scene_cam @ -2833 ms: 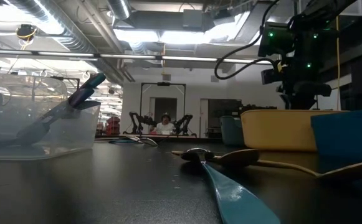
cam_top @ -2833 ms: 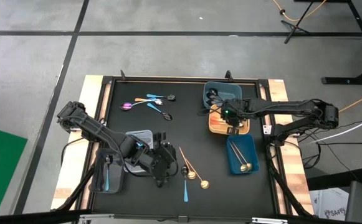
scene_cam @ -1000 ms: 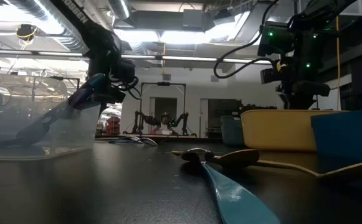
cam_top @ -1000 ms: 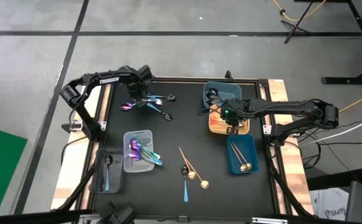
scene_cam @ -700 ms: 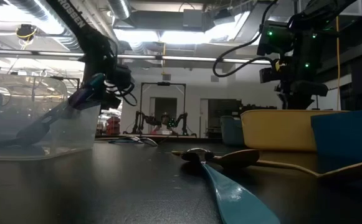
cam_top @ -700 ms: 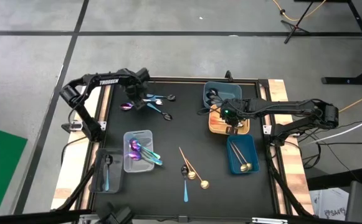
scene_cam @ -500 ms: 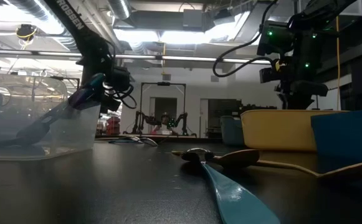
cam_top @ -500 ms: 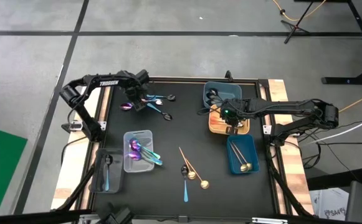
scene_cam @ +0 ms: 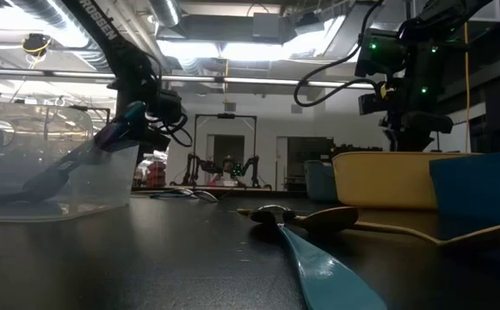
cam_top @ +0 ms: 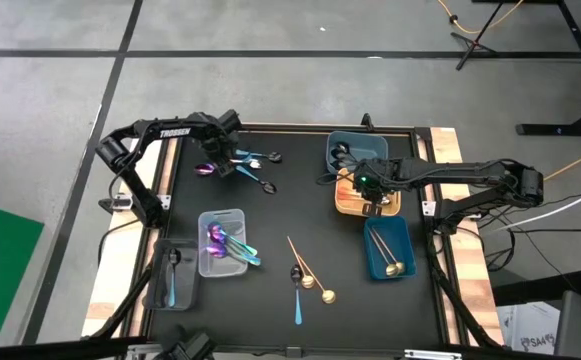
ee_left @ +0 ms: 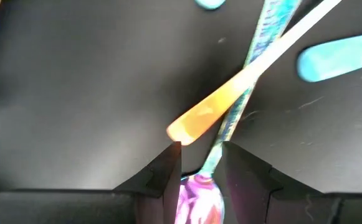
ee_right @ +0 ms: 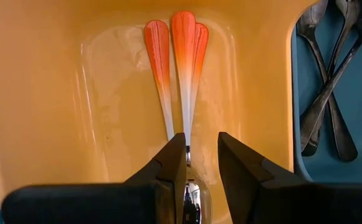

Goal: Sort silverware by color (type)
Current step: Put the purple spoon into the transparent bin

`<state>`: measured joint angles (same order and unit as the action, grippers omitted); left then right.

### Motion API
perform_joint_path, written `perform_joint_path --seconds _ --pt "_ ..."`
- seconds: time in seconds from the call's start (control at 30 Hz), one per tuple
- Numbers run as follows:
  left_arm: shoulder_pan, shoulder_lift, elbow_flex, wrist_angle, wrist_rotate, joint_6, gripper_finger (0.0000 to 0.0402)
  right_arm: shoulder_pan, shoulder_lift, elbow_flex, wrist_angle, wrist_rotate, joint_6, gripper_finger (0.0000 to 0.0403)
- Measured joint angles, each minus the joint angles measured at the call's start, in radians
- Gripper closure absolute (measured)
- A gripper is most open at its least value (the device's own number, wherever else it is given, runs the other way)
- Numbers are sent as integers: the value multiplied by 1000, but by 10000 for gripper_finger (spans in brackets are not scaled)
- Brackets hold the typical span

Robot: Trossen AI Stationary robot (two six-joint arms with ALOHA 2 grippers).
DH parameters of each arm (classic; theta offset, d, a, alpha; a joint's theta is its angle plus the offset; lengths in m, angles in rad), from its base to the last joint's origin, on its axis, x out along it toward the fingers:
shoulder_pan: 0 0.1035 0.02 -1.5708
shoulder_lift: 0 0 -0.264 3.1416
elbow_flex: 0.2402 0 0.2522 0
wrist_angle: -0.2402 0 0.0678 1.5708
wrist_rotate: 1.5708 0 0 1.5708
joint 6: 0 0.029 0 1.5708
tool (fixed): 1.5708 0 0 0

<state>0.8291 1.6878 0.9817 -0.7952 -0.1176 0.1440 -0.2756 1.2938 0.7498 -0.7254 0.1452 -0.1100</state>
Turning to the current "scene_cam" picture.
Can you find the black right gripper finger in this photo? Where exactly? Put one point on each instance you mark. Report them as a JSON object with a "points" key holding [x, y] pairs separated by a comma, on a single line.
{"points": [[409, 142]]}

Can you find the black background robot arm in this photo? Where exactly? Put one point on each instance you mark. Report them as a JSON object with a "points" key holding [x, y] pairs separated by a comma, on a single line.
{"points": [[193, 168], [254, 168]]}

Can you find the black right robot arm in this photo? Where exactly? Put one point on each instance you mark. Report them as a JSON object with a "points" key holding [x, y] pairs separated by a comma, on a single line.
{"points": [[417, 64]]}

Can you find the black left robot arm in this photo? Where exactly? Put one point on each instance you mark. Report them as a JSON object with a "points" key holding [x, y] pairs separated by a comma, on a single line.
{"points": [[103, 26]]}

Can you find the black tripod stand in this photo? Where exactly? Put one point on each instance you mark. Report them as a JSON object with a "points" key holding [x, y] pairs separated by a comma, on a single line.
{"points": [[437, 142]]}

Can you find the red tool cart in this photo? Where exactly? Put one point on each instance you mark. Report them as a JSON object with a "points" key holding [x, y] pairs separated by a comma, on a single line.
{"points": [[157, 174]]}

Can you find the white board panel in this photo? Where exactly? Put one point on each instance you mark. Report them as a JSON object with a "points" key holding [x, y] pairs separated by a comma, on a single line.
{"points": [[460, 140]]}

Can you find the yellow plastic bin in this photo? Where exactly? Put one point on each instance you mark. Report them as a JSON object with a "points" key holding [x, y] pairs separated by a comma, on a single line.
{"points": [[383, 181]]}

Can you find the blue plastic bin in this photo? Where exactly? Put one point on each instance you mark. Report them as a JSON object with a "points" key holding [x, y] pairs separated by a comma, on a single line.
{"points": [[477, 185]]}

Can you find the small spoons top left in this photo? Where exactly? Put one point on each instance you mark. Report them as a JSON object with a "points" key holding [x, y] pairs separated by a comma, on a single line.
{"points": [[206, 196]]}

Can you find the person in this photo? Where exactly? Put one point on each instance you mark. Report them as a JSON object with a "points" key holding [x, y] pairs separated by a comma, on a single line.
{"points": [[227, 170]]}

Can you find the clear plastic bin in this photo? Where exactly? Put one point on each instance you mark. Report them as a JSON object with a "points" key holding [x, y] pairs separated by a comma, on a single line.
{"points": [[82, 194]]}

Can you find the grey-blue plastic bin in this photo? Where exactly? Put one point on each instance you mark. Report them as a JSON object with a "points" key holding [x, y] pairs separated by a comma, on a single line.
{"points": [[318, 181]]}

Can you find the long ceiling light bar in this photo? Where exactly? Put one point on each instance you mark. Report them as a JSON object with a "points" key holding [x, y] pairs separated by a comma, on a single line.
{"points": [[232, 80]]}

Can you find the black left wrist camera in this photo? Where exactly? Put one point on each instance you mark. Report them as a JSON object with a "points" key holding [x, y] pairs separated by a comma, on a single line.
{"points": [[171, 105]]}

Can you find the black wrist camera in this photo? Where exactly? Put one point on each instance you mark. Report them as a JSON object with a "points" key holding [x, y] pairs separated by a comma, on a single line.
{"points": [[372, 103], [171, 105]]}

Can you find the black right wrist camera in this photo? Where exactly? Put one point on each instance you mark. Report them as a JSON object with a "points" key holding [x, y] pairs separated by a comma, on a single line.
{"points": [[372, 103]]}

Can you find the black gantry frame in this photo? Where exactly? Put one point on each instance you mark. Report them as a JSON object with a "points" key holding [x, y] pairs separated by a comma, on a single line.
{"points": [[225, 116]]}

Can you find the silver ventilation duct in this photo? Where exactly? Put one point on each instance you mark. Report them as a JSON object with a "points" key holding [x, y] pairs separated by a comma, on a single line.
{"points": [[73, 47]]}

